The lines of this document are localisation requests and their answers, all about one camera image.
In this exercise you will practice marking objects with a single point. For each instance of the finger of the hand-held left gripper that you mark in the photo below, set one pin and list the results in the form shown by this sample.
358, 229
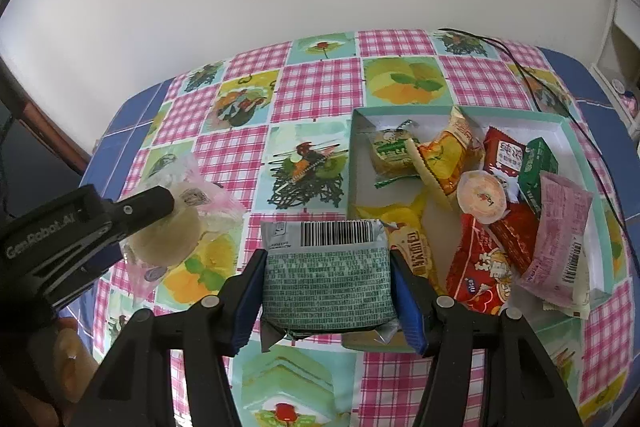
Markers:
145, 207

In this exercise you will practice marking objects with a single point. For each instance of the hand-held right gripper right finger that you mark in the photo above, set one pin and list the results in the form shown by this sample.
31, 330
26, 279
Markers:
407, 302

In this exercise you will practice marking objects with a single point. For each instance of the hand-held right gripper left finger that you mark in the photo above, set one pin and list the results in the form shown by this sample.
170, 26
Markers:
247, 302

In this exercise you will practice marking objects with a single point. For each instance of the round pastry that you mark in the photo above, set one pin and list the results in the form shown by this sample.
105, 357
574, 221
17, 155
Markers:
165, 232

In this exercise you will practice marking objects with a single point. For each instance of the yellow snack packet brown print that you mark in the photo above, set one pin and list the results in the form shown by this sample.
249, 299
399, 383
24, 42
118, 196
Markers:
415, 254

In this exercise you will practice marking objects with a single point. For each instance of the red cartoon snack packet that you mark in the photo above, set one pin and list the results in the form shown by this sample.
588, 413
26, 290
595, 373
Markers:
475, 277

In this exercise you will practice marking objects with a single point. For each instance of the mint green snack packet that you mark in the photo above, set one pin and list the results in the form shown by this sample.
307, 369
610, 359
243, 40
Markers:
325, 282

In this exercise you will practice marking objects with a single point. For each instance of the teal shallow cardboard box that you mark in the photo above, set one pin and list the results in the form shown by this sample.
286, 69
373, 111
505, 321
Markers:
367, 189

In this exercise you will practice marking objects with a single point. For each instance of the red gold patterned packet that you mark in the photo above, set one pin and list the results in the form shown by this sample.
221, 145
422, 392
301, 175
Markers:
515, 232

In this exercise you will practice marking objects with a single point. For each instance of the orange jelly cup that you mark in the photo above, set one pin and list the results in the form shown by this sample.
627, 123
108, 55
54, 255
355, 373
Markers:
482, 197

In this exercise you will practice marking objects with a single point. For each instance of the green white cake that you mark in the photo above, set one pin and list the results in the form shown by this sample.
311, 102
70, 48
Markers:
392, 152

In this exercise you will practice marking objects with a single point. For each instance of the orange yellow snack packet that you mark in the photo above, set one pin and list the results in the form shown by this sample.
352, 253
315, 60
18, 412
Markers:
450, 152

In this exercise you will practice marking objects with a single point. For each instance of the pink snack packet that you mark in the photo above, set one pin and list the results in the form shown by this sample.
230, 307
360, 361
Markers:
560, 237

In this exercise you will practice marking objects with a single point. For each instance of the pale white snack packet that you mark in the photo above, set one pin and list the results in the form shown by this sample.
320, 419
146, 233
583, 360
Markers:
575, 304

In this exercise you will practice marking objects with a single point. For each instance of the brown milk biscuit packet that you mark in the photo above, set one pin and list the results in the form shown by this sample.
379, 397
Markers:
502, 157

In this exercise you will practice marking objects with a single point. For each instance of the dark green snack packet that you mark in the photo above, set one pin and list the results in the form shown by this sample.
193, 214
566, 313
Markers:
537, 167

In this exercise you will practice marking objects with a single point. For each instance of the person's left hand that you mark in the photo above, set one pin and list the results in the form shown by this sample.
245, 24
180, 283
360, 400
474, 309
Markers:
70, 357

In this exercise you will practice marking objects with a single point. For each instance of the pink trinket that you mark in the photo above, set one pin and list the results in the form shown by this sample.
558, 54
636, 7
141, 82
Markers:
631, 102

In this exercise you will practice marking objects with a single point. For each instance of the brown wooden frame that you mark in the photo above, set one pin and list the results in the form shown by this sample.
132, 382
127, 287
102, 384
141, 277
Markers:
45, 122

